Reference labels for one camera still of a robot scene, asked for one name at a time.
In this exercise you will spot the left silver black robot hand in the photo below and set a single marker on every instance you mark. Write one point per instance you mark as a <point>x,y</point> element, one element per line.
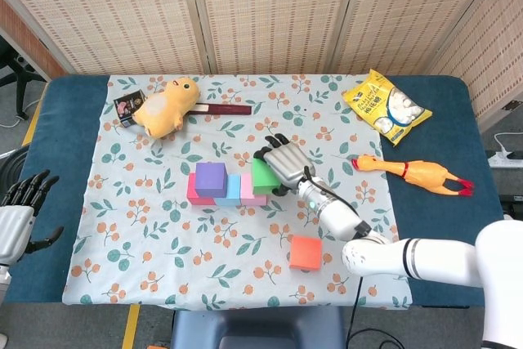
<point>16,222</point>

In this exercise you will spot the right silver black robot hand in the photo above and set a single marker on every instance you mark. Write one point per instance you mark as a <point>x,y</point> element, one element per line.
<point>290,165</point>

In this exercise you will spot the green foam cube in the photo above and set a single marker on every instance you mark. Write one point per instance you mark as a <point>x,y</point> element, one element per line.
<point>263,181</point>

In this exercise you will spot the light pink foam cube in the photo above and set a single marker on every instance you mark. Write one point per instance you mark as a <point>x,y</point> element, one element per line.
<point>246,193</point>

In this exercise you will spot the light blue foam cube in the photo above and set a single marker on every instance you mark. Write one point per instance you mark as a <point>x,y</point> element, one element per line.
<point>233,193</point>

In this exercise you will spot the purple foam cube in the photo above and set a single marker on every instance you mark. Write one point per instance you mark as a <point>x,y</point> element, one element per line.
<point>210,179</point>

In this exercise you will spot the hot pink foam cube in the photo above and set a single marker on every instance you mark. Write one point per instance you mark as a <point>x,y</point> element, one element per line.
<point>192,195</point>

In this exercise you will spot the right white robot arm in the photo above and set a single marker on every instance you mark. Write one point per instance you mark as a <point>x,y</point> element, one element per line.
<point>441,261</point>

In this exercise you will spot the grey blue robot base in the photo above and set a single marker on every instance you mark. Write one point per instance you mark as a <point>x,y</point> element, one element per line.
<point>257,328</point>

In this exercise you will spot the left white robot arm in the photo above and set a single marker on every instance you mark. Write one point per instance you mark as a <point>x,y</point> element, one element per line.
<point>4,283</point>

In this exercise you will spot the black round drum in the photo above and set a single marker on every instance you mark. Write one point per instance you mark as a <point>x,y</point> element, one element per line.
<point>8,165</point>

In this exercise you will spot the long dark red box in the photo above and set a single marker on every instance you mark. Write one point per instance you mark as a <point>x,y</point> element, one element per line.
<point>229,109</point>

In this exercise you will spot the orange foam cube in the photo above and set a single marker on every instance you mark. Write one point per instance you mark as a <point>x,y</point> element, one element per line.
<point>305,253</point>

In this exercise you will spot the floral print tablecloth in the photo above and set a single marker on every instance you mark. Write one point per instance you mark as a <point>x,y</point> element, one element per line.
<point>245,242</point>

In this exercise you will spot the dark blue table cover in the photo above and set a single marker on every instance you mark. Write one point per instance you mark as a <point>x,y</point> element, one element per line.
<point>61,140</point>

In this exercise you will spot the yellow marshmallow bag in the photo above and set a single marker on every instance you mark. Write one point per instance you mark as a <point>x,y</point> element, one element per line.
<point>376,104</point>

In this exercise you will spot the yellow rubber chicken toy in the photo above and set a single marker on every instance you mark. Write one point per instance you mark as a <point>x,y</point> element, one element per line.
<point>421,171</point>

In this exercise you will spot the yellow plush animal toy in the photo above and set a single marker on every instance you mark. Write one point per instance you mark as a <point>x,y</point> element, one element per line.
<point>163,110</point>

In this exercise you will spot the black office chair base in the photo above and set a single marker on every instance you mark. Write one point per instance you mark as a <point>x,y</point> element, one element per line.
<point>22,75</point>

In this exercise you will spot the bamboo folding screen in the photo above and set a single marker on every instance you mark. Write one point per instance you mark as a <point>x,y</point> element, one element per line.
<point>265,18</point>

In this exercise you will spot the small black printed box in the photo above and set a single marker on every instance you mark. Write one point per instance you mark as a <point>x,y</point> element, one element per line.
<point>124,106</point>

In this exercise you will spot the white power strip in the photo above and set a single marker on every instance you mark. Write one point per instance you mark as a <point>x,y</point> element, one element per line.
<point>504,159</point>

